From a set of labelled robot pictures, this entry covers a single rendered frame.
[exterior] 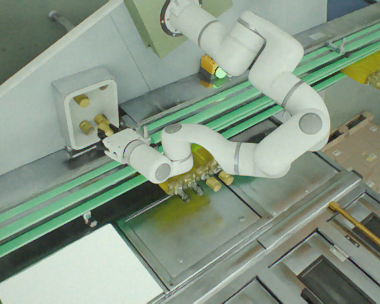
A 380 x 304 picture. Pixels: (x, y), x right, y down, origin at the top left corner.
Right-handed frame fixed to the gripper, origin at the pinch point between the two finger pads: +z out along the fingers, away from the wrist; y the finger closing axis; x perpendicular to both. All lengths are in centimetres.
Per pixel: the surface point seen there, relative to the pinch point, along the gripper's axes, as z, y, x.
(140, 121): 6.4, 15.3, -4.8
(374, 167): 84, 367, -240
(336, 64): 1, 121, -14
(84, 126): 13.9, -1.5, -2.9
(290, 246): -40, 41, -47
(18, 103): 15.1, -19.0, 11.6
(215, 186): -17.8, 26.5, -25.2
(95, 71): 11.9, 5.2, 14.9
